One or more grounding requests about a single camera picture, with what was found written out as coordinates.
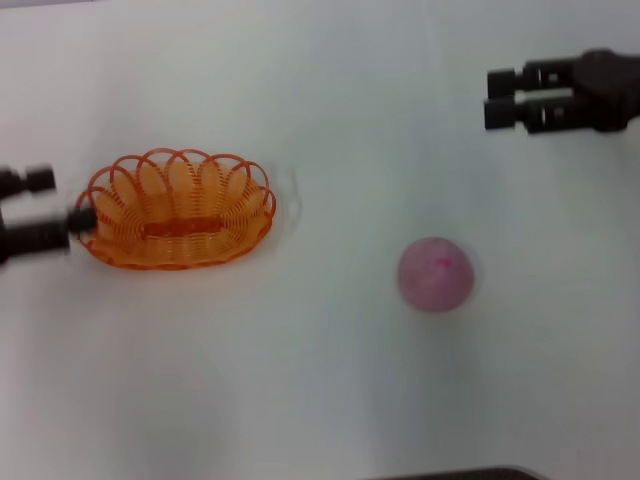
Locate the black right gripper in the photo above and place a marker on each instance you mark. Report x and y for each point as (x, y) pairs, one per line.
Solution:
(607, 90)

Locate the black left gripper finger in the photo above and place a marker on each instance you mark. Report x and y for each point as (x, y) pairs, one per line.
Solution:
(35, 236)
(40, 179)

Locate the orange plastic woven basket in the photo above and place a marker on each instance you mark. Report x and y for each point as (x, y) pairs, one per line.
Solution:
(175, 225)

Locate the pink peach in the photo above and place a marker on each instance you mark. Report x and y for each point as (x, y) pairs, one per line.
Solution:
(436, 275)

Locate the dark robot torso edge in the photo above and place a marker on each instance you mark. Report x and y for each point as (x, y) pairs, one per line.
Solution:
(450, 474)

